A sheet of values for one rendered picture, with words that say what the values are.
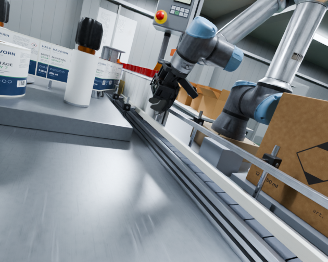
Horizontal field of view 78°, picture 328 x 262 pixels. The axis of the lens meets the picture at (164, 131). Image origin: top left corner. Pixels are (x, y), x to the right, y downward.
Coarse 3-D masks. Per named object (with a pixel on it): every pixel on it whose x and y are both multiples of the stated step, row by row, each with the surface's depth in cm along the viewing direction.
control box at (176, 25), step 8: (160, 0) 94; (168, 0) 93; (192, 0) 91; (160, 8) 94; (168, 8) 94; (168, 16) 94; (176, 16) 94; (160, 24) 96; (168, 24) 95; (176, 24) 94; (184, 24) 94; (168, 32) 103; (176, 32) 97
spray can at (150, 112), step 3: (150, 93) 80; (150, 96) 79; (147, 105) 81; (150, 105) 80; (147, 108) 80; (150, 108) 80; (147, 111) 80; (150, 111) 80; (153, 111) 80; (150, 114) 80; (153, 114) 80; (153, 117) 81; (156, 117) 83; (144, 120) 82
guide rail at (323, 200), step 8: (176, 112) 73; (184, 120) 68; (200, 128) 60; (216, 136) 53; (224, 144) 50; (232, 144) 49; (240, 152) 46; (248, 152) 45; (248, 160) 44; (256, 160) 42; (264, 168) 40; (272, 168) 39; (280, 176) 37; (288, 176) 36; (288, 184) 36; (296, 184) 35; (304, 184) 34; (304, 192) 33; (312, 192) 32; (320, 200) 31
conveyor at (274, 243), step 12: (156, 132) 71; (168, 144) 62; (180, 156) 54; (192, 168) 49; (204, 180) 44; (216, 192) 41; (228, 204) 37; (240, 216) 35; (252, 216) 36; (252, 228) 33; (264, 228) 33; (264, 240) 31; (276, 240) 31; (276, 252) 29; (288, 252) 29
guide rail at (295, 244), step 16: (144, 112) 81; (160, 128) 65; (176, 144) 55; (192, 160) 48; (208, 176) 43; (240, 192) 35; (256, 208) 32; (272, 224) 30; (288, 240) 27; (304, 256) 26; (320, 256) 24
